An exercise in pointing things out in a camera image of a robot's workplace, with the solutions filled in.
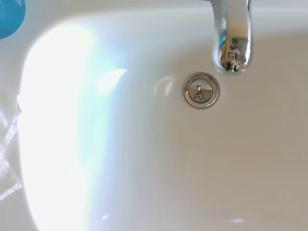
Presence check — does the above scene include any chrome faucet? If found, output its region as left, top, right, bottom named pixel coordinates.
left=211, top=0, right=255, bottom=76

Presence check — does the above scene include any white sink vanity top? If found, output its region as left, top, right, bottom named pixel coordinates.
left=0, top=0, right=308, bottom=231

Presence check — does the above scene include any chrome sink drain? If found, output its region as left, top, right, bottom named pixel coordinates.
left=183, top=72, right=220, bottom=110

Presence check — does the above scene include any blue jar with black lid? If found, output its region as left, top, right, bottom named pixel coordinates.
left=0, top=0, right=26, bottom=40

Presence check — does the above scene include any white tissue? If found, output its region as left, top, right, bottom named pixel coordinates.
left=0, top=84, right=24, bottom=202

